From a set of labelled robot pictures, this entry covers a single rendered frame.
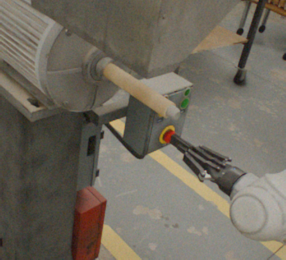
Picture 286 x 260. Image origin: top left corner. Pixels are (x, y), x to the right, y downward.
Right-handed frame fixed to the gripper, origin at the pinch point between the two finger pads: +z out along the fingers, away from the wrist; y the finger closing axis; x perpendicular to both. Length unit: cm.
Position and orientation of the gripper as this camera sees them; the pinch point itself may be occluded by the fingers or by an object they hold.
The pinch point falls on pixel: (180, 144)
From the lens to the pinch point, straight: 116.3
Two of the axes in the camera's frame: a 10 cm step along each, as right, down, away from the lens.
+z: -6.7, -5.0, 5.6
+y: 7.3, -2.9, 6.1
